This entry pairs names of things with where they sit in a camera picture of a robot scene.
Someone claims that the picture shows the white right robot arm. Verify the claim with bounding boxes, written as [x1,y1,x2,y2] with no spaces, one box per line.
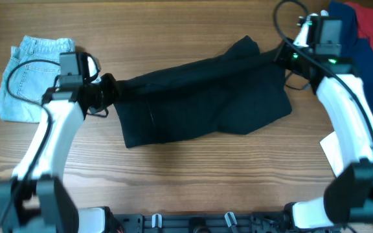
[275,40,373,230]

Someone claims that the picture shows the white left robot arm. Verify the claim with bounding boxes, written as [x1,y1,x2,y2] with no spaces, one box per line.
[0,73,119,232]

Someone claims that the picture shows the folded light blue jeans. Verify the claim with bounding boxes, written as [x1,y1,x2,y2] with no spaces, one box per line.
[0,36,75,123]

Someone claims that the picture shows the black t-shirt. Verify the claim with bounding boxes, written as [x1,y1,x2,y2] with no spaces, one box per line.
[115,36,292,148]

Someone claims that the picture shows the white garment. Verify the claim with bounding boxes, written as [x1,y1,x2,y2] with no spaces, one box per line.
[319,9,346,178]

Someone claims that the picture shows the navy blue garment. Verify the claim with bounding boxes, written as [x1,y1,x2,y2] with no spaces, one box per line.
[328,1,373,114]

